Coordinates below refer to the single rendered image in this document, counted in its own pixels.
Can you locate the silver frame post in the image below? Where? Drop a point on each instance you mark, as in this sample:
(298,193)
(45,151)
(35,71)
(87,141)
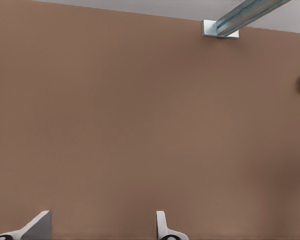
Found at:
(230,21)

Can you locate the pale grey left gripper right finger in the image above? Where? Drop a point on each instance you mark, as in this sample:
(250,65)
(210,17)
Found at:
(162,226)

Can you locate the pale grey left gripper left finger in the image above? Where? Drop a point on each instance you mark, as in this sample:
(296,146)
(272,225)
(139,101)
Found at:
(37,227)

